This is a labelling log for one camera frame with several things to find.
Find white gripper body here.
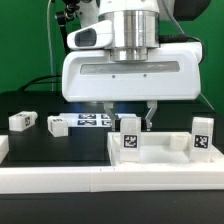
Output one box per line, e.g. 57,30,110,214
62,20,203,102

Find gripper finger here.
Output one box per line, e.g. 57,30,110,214
104,102,116,130
145,101,157,130

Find white square table top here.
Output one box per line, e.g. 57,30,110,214
107,132,224,166

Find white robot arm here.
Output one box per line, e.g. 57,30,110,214
57,0,210,129

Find white sheet with markers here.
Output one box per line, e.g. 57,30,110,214
58,112,138,129

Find white U-shaped fence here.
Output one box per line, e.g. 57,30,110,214
0,133,224,195

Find black cables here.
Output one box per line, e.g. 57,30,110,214
18,74,63,93

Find white thin cable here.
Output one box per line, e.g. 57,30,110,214
46,0,56,92

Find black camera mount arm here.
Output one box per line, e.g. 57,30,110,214
55,0,80,55

